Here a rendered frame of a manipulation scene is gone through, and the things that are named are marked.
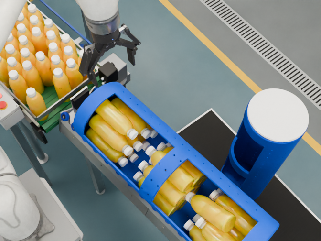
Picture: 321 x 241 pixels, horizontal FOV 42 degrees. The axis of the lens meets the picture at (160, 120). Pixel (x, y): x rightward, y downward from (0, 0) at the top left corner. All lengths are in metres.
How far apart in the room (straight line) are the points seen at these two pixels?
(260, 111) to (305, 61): 1.65
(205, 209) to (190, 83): 1.77
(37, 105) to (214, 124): 1.36
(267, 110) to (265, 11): 1.93
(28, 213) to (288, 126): 1.15
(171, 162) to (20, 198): 0.54
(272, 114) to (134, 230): 1.25
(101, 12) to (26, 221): 0.80
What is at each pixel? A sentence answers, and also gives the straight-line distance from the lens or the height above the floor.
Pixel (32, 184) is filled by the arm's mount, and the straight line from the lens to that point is 1.78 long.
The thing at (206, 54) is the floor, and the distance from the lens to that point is 3.40.
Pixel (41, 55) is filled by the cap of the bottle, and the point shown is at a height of 1.12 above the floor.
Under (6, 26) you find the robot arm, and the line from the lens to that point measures 1.08.
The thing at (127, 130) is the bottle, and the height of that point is 1.18.
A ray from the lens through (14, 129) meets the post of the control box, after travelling 2.17.
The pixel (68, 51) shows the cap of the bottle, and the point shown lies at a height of 1.12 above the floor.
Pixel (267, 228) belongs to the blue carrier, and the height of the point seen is 1.22.
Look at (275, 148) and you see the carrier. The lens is 1.97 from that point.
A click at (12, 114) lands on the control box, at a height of 1.08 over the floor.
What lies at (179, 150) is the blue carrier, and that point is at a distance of 1.61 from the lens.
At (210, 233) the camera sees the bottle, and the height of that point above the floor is 1.14.
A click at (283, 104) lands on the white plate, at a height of 1.04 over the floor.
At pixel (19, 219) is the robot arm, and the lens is 1.52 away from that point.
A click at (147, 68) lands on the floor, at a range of 3.29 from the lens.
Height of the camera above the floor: 2.68
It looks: 62 degrees down
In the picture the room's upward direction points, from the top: 3 degrees clockwise
